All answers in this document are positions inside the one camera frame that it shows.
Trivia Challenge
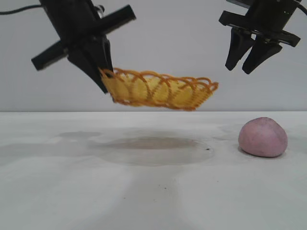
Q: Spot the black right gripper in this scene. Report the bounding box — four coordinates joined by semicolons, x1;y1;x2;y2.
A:
218;0;304;74

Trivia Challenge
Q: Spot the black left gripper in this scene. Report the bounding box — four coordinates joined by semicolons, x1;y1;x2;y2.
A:
31;0;137;94

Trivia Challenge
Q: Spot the yellow woven wicker basket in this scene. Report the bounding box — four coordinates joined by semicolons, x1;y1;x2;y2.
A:
99;68;219;112

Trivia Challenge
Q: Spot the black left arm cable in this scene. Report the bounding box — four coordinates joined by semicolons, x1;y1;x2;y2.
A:
0;4;45;15

